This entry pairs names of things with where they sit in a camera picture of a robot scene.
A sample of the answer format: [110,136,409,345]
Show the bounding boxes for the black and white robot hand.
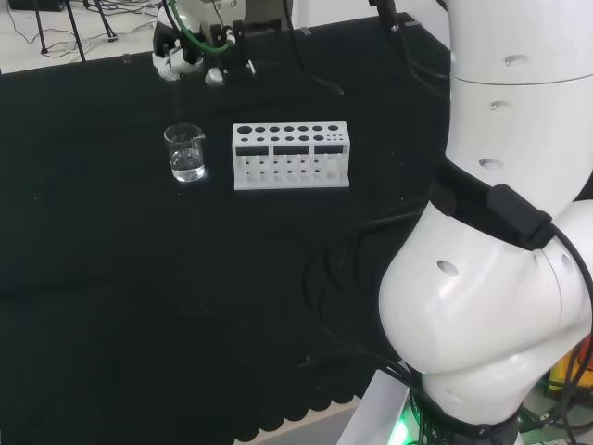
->
[151,0,257,88]

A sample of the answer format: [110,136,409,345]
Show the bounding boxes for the clear glass beaker with liquid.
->
[163,122,208,184]

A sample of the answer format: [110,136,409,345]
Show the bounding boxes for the white test tube rack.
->
[231,121,351,192]

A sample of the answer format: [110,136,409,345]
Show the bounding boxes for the dark grey equipment box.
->
[243,0,294,34]

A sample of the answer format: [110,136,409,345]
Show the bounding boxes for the black tripod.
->
[33,0,118,63]

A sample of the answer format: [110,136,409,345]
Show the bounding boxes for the black box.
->
[7,0,67,14]

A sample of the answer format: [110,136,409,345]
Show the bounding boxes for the black bench cloth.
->
[0,11,453,445]

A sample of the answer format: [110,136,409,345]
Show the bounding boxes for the yellow stop button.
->
[548,337,593,396]

